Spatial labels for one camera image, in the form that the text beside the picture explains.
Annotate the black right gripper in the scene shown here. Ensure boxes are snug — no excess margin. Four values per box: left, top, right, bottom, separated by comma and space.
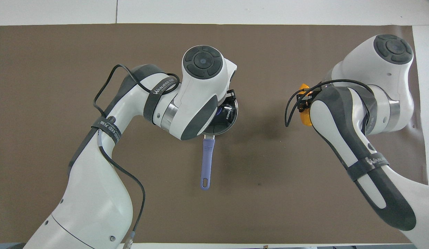
297, 87, 321, 113

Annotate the glass lid with blue knob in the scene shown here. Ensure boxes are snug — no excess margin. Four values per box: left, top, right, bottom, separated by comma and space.
203, 97, 239, 136

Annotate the blue pot with long handle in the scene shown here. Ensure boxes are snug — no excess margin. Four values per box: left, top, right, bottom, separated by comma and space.
200, 99, 238, 190

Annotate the yellow corn cob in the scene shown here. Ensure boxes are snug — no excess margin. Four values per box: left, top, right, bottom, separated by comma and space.
300, 83, 314, 128

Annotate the brown table mat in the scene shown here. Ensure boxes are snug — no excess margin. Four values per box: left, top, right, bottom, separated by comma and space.
0, 24, 429, 244

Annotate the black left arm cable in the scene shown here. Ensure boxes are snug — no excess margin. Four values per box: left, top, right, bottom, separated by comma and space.
93, 64, 181, 249

